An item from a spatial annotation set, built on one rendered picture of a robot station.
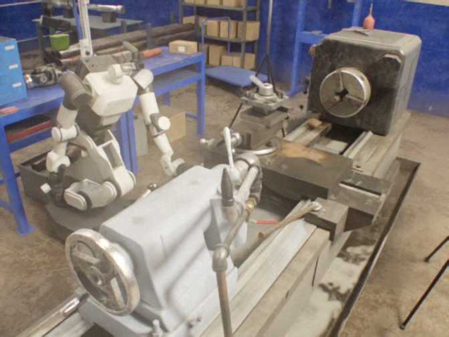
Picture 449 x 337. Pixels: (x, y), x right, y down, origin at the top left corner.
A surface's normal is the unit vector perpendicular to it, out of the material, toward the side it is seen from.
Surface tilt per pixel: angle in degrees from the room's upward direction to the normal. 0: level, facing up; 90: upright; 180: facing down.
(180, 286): 66
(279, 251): 0
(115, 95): 78
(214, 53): 90
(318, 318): 0
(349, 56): 90
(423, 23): 90
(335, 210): 0
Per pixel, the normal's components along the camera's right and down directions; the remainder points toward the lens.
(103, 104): 0.04, 0.69
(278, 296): 0.03, -0.87
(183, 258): 0.79, -0.02
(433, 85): -0.55, 0.40
